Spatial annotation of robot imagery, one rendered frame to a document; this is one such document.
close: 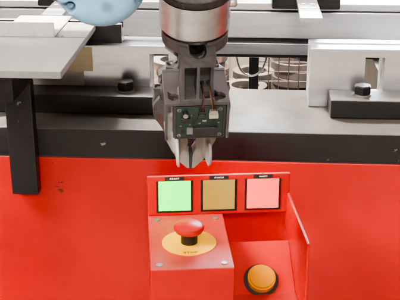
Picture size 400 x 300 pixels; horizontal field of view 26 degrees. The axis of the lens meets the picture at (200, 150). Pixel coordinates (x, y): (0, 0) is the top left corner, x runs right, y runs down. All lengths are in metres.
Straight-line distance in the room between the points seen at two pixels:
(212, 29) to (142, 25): 0.74
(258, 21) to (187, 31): 0.73
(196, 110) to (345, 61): 0.48
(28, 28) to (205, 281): 0.47
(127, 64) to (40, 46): 0.17
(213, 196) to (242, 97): 0.26
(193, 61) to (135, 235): 0.51
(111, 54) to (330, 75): 0.34
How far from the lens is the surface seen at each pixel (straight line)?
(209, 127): 0.94
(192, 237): 1.14
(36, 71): 1.14
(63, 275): 1.40
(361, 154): 1.29
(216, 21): 0.89
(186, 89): 0.93
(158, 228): 1.19
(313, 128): 1.29
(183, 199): 1.21
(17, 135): 1.29
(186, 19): 0.88
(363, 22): 1.62
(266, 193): 1.22
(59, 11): 1.45
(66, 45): 1.26
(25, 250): 1.39
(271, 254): 1.21
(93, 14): 0.69
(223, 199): 1.22
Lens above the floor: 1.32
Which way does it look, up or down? 22 degrees down
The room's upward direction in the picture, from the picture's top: straight up
